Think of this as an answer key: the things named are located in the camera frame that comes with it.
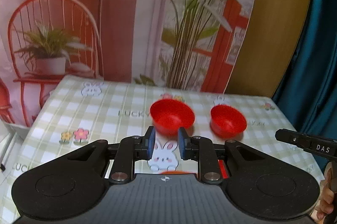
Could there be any red plastic bowl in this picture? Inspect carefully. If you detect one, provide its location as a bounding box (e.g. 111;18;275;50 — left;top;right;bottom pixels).
210;104;247;139
150;99;195;136

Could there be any person's right hand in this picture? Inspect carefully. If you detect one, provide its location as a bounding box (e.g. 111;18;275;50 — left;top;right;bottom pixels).
314;162;335;223

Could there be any teal curtain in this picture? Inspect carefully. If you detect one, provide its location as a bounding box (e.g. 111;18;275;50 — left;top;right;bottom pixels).
271;0;337;169

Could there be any green plaid tablecloth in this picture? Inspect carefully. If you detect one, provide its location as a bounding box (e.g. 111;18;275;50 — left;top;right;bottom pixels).
1;77;323;223

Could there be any printed room backdrop cloth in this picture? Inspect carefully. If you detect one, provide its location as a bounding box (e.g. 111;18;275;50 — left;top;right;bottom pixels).
1;0;254;127

